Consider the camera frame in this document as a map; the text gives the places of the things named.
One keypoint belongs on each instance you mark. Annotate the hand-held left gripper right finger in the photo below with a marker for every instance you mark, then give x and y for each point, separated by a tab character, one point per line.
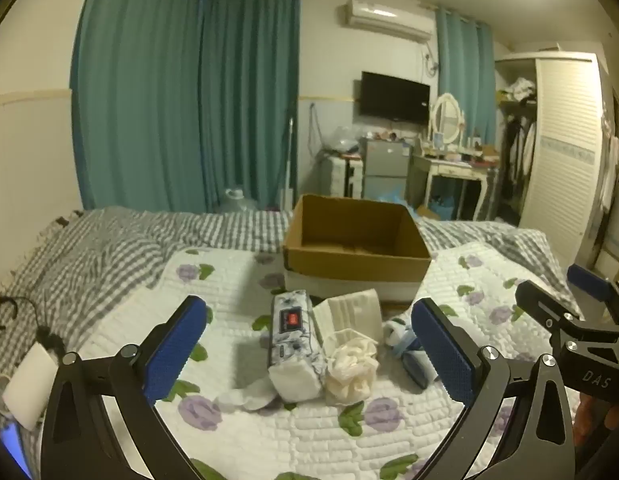
444	355

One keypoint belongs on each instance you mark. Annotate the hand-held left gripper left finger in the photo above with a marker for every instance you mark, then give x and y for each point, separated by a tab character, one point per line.
174	352

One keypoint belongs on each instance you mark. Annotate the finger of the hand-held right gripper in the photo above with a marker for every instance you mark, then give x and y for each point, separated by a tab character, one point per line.
589	280
544	305

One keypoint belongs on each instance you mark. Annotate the navy grey sock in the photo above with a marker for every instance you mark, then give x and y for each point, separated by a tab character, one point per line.
417	371

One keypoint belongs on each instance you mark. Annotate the blue and white sock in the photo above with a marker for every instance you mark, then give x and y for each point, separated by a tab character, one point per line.
395	335

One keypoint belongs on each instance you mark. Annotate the cream ruffled cloth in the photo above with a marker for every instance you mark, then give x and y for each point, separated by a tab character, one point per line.
349	370

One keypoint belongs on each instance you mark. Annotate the blue white printed tissue pack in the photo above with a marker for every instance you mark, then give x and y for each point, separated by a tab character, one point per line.
289	332

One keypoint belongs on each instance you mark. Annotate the brown cardboard box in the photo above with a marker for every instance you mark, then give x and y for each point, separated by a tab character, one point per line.
349	266

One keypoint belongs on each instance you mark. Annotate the person's right hand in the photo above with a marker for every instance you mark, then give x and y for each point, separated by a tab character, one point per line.
587	422

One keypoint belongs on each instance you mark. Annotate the hanging white clothes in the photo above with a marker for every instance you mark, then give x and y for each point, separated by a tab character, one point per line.
609	160

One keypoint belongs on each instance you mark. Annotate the white louvered wardrobe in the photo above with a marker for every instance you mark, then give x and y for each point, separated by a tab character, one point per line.
564	160

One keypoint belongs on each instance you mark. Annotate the white floral quilt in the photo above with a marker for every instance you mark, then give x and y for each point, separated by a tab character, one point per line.
269	440

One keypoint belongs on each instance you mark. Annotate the black clothes hanger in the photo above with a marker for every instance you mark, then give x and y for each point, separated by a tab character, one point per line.
44	337

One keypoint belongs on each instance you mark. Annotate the small cardboard box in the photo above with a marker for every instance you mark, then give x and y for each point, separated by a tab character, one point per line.
425	212

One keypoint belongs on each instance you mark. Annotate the hanging dark clothes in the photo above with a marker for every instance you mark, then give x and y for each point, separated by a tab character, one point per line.
517	155

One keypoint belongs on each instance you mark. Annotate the white rectangular box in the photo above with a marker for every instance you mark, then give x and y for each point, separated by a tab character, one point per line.
29	385

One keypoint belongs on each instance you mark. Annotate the white dressing table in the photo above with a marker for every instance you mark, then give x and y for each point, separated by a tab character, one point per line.
454	170

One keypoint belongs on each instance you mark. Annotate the clear water jug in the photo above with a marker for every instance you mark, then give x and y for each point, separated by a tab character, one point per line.
238	201

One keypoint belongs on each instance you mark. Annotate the blue plastic bag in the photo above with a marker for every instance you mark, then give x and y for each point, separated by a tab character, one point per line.
394	197

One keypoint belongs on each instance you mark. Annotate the smartphone with lit screen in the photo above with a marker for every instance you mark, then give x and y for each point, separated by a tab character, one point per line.
14	447

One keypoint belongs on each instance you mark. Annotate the silver mini fridge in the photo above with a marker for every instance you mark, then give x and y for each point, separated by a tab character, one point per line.
387	165

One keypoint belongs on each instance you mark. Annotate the pile of clothes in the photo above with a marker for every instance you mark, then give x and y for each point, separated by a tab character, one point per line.
518	90

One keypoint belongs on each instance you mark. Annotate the white suitcase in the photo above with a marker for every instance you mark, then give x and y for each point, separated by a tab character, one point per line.
345	176

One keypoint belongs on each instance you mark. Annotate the white oval vanity mirror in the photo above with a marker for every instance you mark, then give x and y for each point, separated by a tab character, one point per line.
448	115

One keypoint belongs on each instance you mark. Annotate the clear plastic bag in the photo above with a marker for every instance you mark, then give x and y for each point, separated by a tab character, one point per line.
343	139

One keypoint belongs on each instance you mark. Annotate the narrow teal curtain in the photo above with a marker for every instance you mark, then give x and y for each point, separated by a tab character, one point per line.
464	70

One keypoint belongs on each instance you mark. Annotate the white air conditioner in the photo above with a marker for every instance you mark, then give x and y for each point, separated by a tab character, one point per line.
389	20

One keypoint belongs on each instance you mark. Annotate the black wall television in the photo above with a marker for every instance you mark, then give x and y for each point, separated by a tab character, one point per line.
394	96

